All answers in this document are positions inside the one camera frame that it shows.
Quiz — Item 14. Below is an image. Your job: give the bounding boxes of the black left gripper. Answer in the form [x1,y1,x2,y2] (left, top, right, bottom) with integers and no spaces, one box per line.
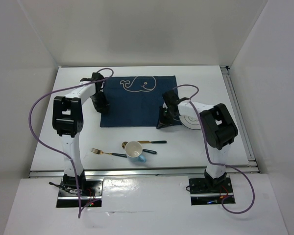
[89,91,108,114]

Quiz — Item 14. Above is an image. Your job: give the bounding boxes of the blue fabric placemat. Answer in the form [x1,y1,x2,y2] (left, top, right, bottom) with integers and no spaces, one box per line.
[100,75,177,127]

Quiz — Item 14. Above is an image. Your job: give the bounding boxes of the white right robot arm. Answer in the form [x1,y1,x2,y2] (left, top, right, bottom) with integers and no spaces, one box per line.
[156,90,238,192]

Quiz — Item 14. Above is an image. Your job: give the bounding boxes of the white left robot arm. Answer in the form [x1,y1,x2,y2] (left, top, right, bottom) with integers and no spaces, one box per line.
[52,72,109,195]

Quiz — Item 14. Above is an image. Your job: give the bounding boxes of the white round plate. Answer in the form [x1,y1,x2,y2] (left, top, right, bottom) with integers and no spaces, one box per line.
[179,115,201,130]

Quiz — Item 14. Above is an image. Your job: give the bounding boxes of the white and blue mug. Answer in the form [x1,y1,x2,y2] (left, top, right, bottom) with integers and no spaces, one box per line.
[124,141,147,165]

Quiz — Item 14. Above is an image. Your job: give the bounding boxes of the gold knife dark handle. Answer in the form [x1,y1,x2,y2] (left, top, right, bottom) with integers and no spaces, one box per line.
[138,141,167,144]

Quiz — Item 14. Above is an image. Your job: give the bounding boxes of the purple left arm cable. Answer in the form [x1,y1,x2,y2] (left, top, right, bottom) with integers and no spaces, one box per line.
[29,68,114,218]

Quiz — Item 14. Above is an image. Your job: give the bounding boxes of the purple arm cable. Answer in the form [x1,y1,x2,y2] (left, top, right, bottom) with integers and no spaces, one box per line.
[172,84,256,215]
[29,68,114,218]

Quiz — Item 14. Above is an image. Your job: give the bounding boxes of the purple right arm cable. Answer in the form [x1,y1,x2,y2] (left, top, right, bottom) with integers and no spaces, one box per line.
[172,84,256,215]

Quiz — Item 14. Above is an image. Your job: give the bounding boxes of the gold spoon dark handle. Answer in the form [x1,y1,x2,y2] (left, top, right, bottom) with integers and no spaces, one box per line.
[122,141,157,155]

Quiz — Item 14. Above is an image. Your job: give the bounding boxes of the gold fork dark handle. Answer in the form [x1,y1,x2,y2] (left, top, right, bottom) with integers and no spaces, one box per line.
[91,148,127,158]

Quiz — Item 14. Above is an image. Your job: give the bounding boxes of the aluminium front rail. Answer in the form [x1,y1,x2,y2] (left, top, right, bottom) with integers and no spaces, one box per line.
[29,165,259,178]

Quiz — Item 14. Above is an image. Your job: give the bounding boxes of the aluminium rail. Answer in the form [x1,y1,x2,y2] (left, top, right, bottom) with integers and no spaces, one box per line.
[29,165,259,178]
[220,66,259,171]

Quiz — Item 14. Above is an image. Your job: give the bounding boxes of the aluminium right side rail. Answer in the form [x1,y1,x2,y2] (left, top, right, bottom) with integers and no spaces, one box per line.
[220,66,259,171]

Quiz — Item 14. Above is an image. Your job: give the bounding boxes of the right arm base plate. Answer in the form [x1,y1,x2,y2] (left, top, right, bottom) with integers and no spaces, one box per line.
[186,177,236,206]

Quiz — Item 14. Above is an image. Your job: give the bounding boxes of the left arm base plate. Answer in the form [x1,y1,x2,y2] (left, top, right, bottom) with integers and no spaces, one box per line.
[49,179,103,208]

